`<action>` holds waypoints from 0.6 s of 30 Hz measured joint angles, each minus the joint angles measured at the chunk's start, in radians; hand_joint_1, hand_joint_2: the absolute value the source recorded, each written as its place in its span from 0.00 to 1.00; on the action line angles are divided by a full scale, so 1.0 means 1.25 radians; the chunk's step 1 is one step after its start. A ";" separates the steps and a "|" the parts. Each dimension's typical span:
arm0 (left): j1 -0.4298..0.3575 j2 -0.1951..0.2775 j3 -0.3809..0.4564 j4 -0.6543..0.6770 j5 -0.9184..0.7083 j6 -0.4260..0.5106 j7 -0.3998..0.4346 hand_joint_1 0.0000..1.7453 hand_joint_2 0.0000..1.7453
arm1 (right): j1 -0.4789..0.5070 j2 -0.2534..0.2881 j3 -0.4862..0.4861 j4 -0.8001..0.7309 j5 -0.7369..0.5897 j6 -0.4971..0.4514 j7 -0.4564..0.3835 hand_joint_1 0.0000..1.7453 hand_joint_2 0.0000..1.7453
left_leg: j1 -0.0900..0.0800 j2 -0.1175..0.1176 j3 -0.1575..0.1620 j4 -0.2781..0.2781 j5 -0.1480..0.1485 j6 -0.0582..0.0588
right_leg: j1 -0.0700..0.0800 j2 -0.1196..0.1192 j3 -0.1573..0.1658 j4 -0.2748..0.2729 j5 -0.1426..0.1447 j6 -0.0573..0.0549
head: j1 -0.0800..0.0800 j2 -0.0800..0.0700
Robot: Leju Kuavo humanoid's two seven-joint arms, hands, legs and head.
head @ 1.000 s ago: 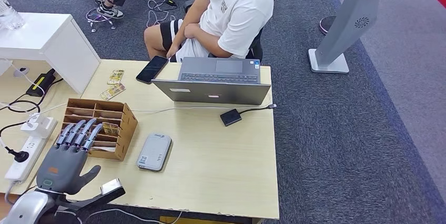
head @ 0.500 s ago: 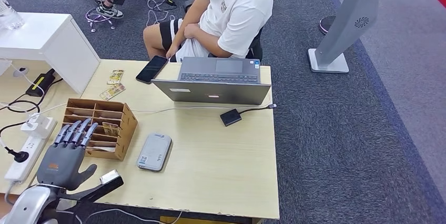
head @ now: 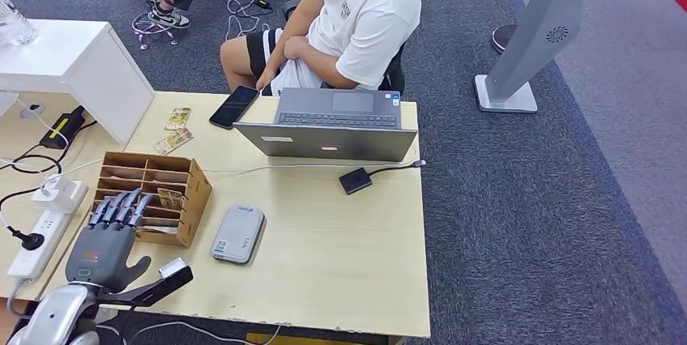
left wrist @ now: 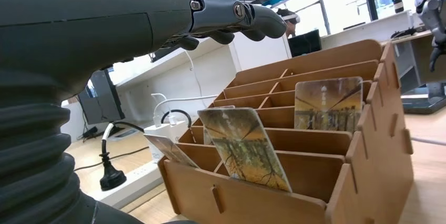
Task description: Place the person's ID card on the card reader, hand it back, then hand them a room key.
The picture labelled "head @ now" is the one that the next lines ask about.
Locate person's left hand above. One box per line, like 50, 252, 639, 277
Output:
283, 35, 309, 61

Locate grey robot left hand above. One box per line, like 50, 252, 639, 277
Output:
65, 188, 154, 296

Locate person's right hand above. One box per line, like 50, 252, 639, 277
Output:
254, 66, 280, 92

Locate yellow green ID card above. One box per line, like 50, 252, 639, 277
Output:
164, 107, 193, 132

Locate seated person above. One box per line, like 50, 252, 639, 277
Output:
220, 0, 424, 98

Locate yellow room key card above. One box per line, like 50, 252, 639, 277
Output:
156, 188, 186, 212

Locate yellow patterned card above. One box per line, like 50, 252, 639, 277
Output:
154, 127, 194, 155

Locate brown cardboard card organiser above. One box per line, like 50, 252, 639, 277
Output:
88, 151, 214, 249

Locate grey card reader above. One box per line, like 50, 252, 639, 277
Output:
210, 203, 267, 266

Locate black smartphone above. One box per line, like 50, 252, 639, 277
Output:
208, 84, 261, 130

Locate white power strip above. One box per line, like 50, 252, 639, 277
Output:
6, 178, 90, 300

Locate white plug-in charger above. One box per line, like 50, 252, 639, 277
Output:
31, 173, 82, 212

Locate grey laptop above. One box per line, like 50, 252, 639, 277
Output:
233, 87, 419, 164

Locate black white sneaker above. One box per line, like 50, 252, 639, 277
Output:
147, 5, 191, 30

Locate chrome stool base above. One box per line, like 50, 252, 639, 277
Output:
131, 10, 180, 51

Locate black power adapter yellow label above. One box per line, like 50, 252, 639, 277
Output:
39, 105, 87, 151

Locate white shelf unit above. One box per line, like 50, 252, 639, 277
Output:
0, 18, 156, 146

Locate round dark base purple rim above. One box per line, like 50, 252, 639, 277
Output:
491, 23, 519, 55

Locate grey kiosk stand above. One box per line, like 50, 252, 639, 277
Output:
473, 0, 591, 114

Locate clear plastic water bottle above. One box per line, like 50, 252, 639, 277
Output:
0, 0, 39, 48

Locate white tangled floor cable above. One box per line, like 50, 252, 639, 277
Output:
224, 0, 274, 43

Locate pale wrist camera black mount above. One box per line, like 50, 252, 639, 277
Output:
99, 258, 194, 309

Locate black plug with cable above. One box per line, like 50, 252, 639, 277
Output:
0, 185, 46, 251

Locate white cable under desk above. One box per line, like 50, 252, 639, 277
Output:
96, 321, 283, 345

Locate black looped cable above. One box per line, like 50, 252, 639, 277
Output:
0, 119, 100, 175

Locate black USB hub with cable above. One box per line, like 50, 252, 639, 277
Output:
338, 160, 428, 196

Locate thin white cable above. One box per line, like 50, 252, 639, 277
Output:
15, 97, 70, 148

